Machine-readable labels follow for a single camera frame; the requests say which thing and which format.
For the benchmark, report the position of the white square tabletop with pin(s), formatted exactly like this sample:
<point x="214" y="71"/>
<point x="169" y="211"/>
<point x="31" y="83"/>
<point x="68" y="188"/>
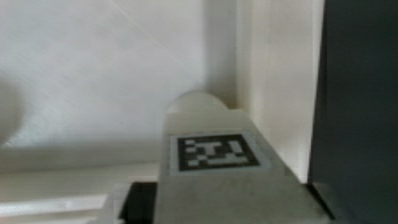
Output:
<point x="102" y="59"/>

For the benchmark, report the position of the white table leg with tag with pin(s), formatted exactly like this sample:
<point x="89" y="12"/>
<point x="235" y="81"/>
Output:
<point x="226" y="183"/>

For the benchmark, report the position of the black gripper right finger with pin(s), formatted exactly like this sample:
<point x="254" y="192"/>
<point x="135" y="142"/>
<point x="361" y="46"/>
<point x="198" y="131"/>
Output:
<point x="325" y="200"/>

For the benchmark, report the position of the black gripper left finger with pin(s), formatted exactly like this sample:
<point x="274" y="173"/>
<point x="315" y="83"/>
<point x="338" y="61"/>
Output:
<point x="128" y="207"/>

